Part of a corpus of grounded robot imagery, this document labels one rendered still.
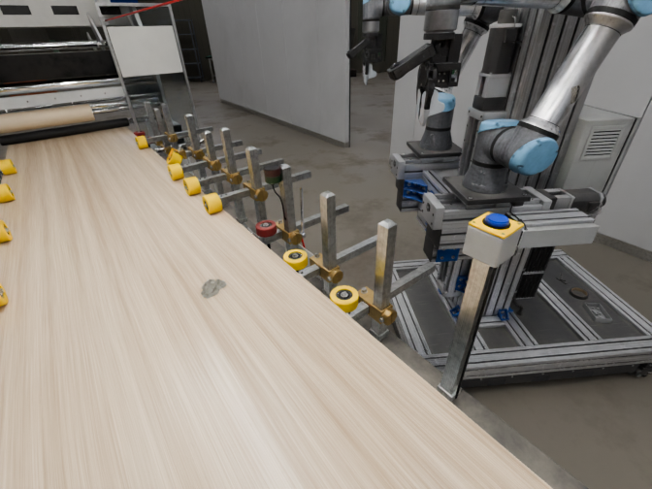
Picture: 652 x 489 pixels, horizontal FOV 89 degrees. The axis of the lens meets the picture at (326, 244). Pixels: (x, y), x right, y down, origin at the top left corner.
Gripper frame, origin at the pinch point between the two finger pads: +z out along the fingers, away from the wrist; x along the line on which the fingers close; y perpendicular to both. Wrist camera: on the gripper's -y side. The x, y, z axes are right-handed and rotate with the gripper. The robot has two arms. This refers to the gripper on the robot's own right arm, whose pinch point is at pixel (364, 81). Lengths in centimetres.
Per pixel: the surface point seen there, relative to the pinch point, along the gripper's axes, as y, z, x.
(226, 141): -66, 19, -20
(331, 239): -25, 36, -83
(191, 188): -84, 37, -29
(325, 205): -26, 24, -83
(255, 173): -52, 27, -41
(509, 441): 11, 62, -138
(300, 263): -36, 42, -87
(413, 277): 2, 50, -90
